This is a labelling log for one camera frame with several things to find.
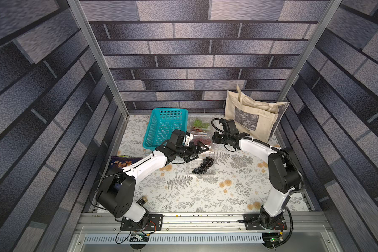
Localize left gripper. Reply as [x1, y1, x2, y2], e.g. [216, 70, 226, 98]
[175, 140, 210, 162]

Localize clear clamshell container back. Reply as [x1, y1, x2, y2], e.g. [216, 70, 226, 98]
[186, 154, 216, 176]

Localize clear clamshell container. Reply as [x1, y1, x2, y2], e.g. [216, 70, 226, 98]
[193, 134, 215, 154]
[189, 118, 211, 134]
[186, 154, 216, 176]

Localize clear clamshell container front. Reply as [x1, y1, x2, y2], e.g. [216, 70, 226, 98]
[189, 118, 211, 134]

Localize teal plastic basket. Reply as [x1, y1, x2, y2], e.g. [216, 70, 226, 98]
[143, 108, 188, 151]

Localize green grape bunch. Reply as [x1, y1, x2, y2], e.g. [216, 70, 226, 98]
[192, 119, 210, 130]

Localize black grape bunch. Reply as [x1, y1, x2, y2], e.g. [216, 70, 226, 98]
[192, 157, 214, 175]

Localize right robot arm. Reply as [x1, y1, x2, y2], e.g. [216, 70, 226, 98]
[211, 118, 304, 230]

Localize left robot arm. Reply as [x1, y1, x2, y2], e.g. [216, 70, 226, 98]
[96, 130, 209, 230]

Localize beige canvas tote bag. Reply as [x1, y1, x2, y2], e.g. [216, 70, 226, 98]
[224, 87, 290, 142]

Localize floral tablecloth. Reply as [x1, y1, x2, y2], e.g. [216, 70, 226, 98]
[96, 114, 310, 213]

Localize small bottle beige cap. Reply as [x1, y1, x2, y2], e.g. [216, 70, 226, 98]
[137, 196, 148, 205]

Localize purple snack bag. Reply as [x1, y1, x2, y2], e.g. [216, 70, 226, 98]
[108, 155, 142, 169]

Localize black corrugated cable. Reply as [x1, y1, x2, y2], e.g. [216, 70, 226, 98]
[210, 118, 305, 249]

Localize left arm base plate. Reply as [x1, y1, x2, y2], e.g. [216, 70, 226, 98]
[120, 214, 164, 232]

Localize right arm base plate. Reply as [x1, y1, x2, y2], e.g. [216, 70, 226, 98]
[238, 213, 288, 231]

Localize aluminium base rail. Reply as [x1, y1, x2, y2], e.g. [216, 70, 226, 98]
[68, 212, 342, 252]

